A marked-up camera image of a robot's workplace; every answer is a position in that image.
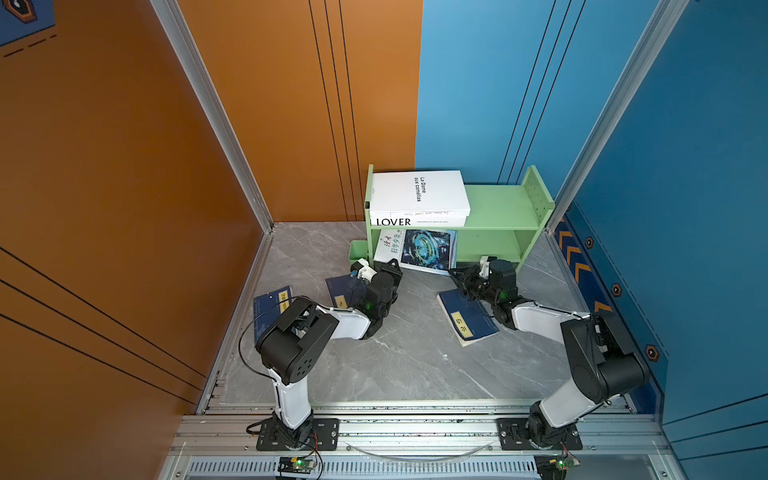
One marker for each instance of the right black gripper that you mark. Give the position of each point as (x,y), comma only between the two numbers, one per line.
(464,280)

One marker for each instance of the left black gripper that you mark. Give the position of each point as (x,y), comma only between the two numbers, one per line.
(388,275)

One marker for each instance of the colourful teal magazine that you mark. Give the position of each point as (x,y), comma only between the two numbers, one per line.
(429,251)

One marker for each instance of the navy book with yellow label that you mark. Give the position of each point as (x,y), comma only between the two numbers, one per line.
(468,319)

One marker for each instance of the LOVER black white book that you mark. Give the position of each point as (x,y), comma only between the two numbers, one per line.
(393,220)

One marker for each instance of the white book with brown pattern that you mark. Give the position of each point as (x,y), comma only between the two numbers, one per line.
(419,192)

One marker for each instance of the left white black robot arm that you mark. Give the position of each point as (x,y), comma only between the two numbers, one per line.
(292,345)

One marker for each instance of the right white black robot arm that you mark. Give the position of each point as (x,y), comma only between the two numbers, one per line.
(603,359)

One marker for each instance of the small green pen holder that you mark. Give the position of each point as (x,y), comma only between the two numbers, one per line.
(358,250)

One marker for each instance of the navy blue book upper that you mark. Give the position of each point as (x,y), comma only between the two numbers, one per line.
(345,291)

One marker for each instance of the green wooden two-tier shelf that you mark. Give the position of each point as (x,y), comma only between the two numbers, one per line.
(505,220)

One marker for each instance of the navy book far left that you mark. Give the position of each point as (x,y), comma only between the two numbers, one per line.
(267,308)

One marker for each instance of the right circuit board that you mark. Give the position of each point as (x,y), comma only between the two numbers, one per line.
(555,468)

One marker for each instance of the left green circuit board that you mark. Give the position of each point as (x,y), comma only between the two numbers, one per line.
(297,467)

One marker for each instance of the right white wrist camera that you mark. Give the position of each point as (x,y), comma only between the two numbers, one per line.
(485,265)

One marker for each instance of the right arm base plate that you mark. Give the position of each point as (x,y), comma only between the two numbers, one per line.
(518,434)

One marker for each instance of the aluminium rail frame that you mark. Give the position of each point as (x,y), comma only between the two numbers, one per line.
(422,428)

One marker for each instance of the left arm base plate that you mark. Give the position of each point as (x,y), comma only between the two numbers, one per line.
(321,434)

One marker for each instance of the right aluminium corner post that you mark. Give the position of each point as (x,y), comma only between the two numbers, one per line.
(652,40)

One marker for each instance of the aluminium corner post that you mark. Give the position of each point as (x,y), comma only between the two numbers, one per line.
(177,31)
(652,40)

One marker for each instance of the left aluminium corner post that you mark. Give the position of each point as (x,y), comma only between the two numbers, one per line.
(177,31)

